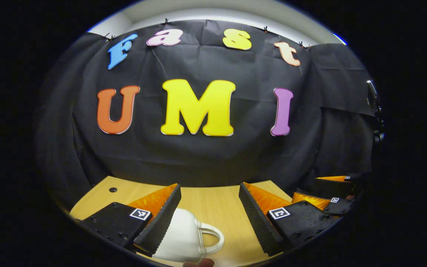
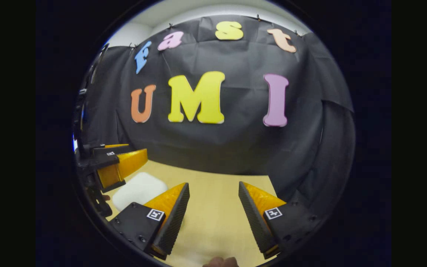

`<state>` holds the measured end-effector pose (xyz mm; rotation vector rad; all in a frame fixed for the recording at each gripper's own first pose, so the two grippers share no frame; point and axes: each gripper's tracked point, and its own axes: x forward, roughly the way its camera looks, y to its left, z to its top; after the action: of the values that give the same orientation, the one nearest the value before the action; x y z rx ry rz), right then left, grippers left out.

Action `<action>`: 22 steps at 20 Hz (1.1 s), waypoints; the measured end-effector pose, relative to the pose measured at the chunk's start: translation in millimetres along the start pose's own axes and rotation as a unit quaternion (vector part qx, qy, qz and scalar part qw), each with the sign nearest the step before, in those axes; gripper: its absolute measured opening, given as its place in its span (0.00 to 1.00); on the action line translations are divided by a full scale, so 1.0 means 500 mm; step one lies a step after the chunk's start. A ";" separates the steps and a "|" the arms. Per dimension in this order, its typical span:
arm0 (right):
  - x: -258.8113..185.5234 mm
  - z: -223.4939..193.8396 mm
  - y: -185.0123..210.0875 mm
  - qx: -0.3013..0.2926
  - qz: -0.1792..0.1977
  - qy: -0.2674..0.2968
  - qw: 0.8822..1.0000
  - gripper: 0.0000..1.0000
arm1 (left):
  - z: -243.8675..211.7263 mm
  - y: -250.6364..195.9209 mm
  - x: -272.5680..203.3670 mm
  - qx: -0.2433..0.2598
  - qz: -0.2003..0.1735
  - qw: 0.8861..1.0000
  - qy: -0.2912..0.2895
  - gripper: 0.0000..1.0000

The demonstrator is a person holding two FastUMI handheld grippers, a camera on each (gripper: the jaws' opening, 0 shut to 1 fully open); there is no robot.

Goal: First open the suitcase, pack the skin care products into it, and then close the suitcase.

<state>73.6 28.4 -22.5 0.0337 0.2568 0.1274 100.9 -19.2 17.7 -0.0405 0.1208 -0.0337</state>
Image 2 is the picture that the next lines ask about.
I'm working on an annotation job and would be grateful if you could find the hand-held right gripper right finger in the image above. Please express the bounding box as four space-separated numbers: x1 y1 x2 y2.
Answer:
238 181 323 260

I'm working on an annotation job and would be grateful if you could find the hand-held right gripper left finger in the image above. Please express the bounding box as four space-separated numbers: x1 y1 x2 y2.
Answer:
108 182 190 261

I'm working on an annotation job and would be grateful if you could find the white suitcase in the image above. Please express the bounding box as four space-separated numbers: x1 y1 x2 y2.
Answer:
112 172 169 212

